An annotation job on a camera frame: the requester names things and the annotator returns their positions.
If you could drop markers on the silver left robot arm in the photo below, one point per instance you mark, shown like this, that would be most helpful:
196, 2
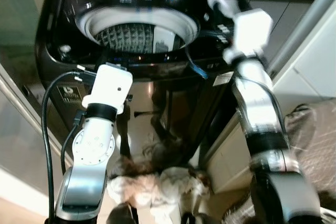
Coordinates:
93, 145

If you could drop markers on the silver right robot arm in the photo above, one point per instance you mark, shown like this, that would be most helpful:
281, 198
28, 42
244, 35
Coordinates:
257, 103

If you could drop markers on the dark top-load washing machine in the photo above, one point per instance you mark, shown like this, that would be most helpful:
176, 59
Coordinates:
63, 19

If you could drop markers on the grey drawer cabinet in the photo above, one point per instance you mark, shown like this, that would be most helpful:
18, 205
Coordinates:
273, 24

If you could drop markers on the white cabinet panel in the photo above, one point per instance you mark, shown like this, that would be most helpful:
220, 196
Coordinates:
310, 61

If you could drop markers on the steel washer drum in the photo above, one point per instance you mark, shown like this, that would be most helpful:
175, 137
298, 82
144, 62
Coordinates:
126, 38

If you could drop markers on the brown floor mat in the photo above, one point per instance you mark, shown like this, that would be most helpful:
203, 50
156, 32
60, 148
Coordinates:
315, 140

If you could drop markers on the brown fuzzy garment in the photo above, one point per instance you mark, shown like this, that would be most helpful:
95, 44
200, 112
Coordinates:
149, 156

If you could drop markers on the round silver washer cap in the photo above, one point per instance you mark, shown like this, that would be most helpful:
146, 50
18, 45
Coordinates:
64, 51

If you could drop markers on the white pinkish garment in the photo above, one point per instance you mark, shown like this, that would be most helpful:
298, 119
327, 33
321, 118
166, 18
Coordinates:
157, 187

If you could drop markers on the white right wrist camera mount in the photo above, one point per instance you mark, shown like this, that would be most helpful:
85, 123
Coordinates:
252, 31

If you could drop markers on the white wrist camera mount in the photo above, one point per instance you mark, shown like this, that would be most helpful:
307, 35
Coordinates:
252, 31
109, 86

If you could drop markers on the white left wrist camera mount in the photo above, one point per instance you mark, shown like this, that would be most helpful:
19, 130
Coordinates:
109, 86

